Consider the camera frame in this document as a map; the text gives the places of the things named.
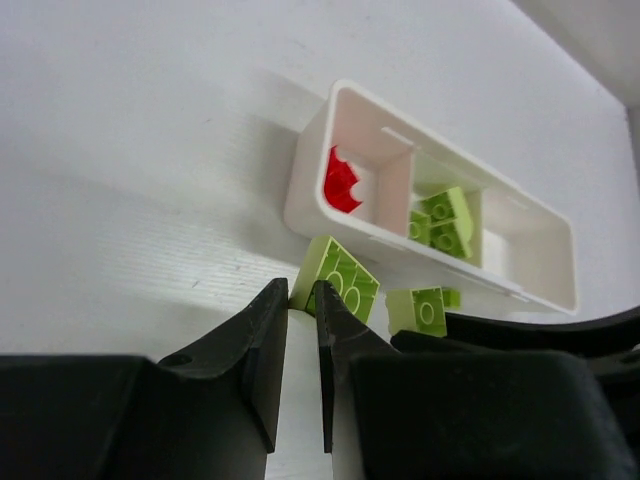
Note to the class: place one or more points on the white divided sorting tray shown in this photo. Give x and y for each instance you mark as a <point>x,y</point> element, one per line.
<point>390,189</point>

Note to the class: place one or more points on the red transparent curved lego piece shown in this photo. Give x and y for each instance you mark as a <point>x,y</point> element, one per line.
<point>339,180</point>

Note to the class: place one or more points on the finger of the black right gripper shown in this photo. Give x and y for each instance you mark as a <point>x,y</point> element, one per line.
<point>614,334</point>

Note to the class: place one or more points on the light green 2x2 lego brick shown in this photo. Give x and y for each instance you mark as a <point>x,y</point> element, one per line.
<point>451,222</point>
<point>416,310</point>

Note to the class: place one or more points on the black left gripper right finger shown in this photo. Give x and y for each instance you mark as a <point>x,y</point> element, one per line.
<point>465,412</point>

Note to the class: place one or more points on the small green lego brick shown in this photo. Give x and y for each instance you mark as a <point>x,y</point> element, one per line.
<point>451,298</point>
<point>419,227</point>

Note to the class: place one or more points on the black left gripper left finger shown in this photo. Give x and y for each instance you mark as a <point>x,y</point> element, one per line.
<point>207,411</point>

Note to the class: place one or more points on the light green 2x3 lego brick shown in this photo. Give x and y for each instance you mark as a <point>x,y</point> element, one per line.
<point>326,259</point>

